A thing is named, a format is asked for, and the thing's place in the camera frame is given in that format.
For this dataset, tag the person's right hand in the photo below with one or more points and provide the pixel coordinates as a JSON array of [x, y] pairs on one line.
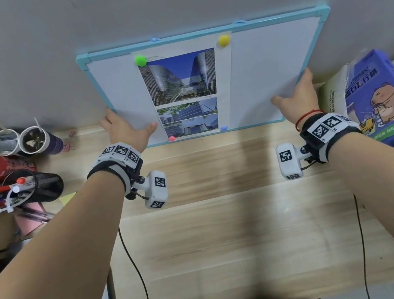
[[301, 102]]

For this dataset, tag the person's left hand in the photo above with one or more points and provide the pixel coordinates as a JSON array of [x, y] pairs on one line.
[[123, 132]]

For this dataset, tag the red round magnet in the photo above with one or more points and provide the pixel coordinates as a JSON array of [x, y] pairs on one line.
[[172, 138]]

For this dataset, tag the whiteboard with blue frame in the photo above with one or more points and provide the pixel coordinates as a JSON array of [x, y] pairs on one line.
[[265, 63]]

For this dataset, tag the green round magnet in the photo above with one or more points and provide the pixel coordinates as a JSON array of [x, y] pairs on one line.
[[140, 60]]

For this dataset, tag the printed building photo sheet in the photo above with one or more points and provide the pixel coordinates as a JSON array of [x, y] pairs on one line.
[[180, 78]]

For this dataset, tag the blue round magnet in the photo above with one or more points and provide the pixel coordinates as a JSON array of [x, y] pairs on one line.
[[224, 127]]

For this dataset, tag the yellow round magnet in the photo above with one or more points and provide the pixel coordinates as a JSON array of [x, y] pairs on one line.
[[224, 40]]

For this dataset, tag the person's left forearm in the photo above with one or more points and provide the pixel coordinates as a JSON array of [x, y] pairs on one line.
[[52, 275]]

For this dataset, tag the white green paper package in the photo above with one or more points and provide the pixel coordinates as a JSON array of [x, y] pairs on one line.
[[332, 97]]

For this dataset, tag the dark blue paper cup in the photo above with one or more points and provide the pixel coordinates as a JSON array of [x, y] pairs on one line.
[[49, 143]]

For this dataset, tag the blue tissue pack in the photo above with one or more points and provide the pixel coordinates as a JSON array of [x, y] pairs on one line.
[[382, 99]]

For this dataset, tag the yellow sticky note pad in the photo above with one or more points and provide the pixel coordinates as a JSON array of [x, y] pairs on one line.
[[67, 198]]

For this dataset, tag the black mesh pen holder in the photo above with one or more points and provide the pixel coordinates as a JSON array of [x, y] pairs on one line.
[[46, 187]]

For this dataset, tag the silver lined paper cup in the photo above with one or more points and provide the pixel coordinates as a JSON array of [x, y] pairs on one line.
[[6, 145]]

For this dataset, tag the red soda can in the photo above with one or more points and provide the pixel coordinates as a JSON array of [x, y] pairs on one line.
[[6, 166]]

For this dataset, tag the pink sticky note pad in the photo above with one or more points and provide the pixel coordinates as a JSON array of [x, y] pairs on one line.
[[27, 223]]

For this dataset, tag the red marker pen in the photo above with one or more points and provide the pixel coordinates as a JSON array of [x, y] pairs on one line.
[[2, 188]]

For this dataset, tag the wrist-worn camera with markers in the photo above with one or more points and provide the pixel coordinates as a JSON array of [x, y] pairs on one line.
[[326, 130], [122, 157]]

